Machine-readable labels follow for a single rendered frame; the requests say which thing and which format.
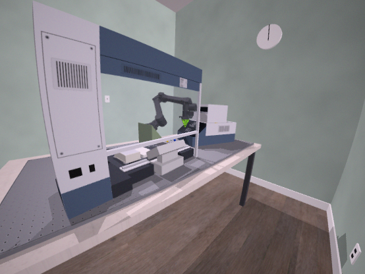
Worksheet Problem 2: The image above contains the grey flat base plate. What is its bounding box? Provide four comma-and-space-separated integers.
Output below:
0, 139, 254, 260

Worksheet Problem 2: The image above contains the white rectangular block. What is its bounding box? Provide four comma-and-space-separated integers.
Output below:
115, 150, 141, 163

